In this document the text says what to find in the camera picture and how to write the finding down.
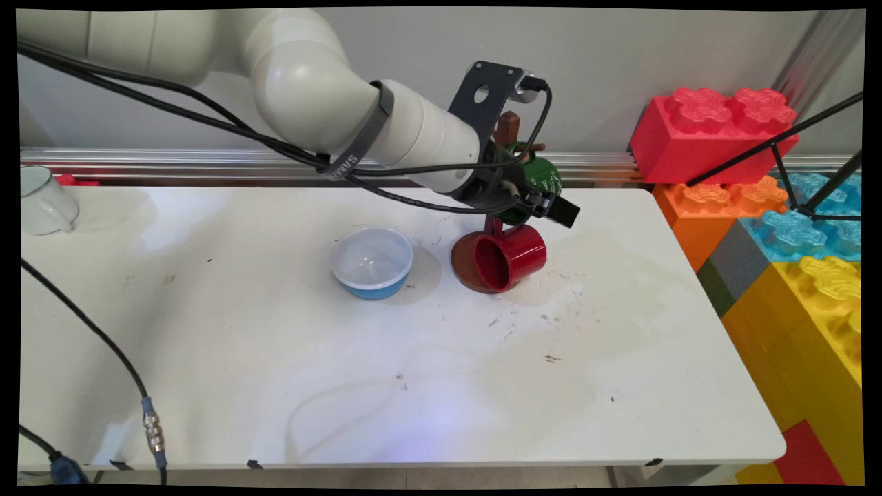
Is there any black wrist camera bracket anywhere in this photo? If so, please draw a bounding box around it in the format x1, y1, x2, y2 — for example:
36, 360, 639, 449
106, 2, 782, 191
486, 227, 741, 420
448, 61, 549, 143

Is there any slanted aluminium profile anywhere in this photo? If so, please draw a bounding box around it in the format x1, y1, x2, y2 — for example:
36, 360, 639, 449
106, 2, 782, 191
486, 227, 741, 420
772, 10, 866, 116

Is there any grey velcro strap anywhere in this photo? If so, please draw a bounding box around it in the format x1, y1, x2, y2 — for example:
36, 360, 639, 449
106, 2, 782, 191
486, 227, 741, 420
317, 80, 396, 182

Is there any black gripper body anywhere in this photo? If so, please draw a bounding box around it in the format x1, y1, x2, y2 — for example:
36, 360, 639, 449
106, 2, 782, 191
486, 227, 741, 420
457, 141, 536, 212

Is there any big grey toy brick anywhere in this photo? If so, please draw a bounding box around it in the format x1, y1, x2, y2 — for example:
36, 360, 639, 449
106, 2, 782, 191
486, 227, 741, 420
708, 220, 773, 302

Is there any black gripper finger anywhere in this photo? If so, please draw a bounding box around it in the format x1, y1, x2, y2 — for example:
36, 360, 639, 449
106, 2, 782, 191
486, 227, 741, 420
526, 192, 582, 229

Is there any black cable with metal connector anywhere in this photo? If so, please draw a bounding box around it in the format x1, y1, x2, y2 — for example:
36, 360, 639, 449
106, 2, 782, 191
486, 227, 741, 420
21, 258, 170, 485

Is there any black tripod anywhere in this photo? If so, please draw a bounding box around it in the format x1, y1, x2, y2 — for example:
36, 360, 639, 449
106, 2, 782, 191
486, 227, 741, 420
686, 93, 864, 225

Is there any green enamel mug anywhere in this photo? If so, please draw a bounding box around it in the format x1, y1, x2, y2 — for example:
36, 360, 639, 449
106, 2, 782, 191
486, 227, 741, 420
500, 141, 563, 225

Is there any big red toy brick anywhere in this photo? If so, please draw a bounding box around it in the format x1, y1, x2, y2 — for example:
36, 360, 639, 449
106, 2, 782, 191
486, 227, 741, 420
629, 87, 800, 187

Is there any horizontal aluminium rail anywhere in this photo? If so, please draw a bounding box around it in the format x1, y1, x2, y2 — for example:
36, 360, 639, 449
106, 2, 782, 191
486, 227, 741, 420
21, 146, 862, 188

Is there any flat red toy brick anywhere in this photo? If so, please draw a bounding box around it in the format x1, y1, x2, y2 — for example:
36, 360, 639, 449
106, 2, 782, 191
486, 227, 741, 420
773, 420, 845, 486

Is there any red enamel mug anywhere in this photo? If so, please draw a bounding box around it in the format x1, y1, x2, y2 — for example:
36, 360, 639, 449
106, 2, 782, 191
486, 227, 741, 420
473, 223, 548, 293

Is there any big yellow toy brick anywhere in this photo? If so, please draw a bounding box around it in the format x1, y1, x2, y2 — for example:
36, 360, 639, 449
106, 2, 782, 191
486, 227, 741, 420
720, 256, 864, 486

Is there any white enamel mug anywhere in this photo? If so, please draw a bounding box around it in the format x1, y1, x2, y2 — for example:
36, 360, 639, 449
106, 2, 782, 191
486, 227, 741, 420
20, 165, 80, 237

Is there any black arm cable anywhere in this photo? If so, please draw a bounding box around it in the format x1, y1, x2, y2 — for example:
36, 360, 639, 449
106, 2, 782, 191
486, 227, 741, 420
17, 40, 553, 216

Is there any white and blue bowl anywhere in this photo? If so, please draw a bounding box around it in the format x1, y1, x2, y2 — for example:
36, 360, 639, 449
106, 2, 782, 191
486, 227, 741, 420
331, 226, 415, 300

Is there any brown wooden mug tree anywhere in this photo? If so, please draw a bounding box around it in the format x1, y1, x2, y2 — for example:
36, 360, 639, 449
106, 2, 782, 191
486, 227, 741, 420
451, 110, 547, 296

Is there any big blue toy brick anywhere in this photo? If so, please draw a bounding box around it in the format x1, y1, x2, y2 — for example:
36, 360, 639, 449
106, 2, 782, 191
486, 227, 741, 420
739, 172, 863, 265

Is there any big orange toy brick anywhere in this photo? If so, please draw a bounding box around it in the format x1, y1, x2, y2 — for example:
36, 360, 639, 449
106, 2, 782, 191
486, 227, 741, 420
653, 177, 789, 273

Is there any big dark green toy brick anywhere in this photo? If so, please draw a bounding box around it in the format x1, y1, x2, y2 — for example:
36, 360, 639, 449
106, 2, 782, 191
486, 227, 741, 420
696, 258, 737, 319

